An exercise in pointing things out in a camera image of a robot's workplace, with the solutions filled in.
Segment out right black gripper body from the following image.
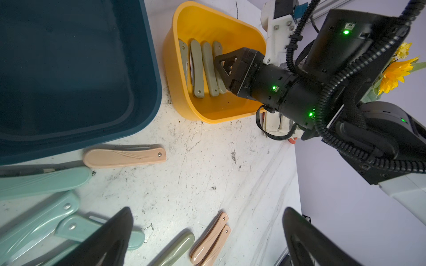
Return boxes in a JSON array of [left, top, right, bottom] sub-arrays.
[[229, 48, 300, 113]]

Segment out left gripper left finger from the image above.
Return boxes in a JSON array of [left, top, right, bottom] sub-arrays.
[[56, 207, 134, 266]]

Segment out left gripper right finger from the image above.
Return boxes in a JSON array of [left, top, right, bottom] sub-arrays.
[[282, 207, 360, 266]]

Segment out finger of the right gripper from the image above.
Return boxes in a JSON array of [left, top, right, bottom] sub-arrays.
[[214, 48, 248, 93]]

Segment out olive knife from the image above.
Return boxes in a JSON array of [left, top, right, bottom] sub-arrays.
[[179, 39, 189, 84], [190, 39, 204, 99], [212, 40, 229, 95], [150, 230, 195, 266], [201, 42, 220, 97]]

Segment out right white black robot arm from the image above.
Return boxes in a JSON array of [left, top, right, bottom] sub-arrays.
[[214, 1, 426, 222]]

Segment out yellow storage box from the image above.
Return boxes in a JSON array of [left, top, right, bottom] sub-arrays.
[[163, 1, 266, 124]]

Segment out dark teal storage box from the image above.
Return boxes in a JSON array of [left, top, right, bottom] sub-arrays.
[[1, 1, 162, 165]]

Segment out mint knife short middle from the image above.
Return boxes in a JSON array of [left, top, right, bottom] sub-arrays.
[[54, 214, 145, 250]]

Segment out white green work glove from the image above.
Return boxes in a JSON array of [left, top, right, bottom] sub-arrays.
[[262, 111, 304, 144]]

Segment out mint knife lower middle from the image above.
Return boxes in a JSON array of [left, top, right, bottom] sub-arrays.
[[39, 244, 79, 266]]

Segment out mint knife top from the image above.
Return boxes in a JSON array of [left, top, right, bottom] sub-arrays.
[[1, 166, 92, 201]]

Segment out pink knife top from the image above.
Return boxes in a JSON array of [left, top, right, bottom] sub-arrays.
[[83, 147, 166, 168]]

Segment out pink knife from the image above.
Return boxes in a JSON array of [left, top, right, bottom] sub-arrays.
[[83, 147, 166, 168], [199, 225, 231, 266], [190, 212, 231, 266]]

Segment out mint knife upper middle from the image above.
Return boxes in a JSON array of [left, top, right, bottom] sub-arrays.
[[1, 191, 81, 266]]

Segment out pink knife right upper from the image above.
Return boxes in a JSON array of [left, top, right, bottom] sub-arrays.
[[190, 212, 231, 266]]

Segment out pink knife right lower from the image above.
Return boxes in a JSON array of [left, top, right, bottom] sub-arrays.
[[199, 225, 231, 266]]

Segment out yellow sunflower bouquet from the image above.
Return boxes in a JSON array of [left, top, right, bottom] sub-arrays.
[[361, 42, 426, 103]]

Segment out aluminium frame struts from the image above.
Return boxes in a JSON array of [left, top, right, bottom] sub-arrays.
[[313, 0, 352, 21]]

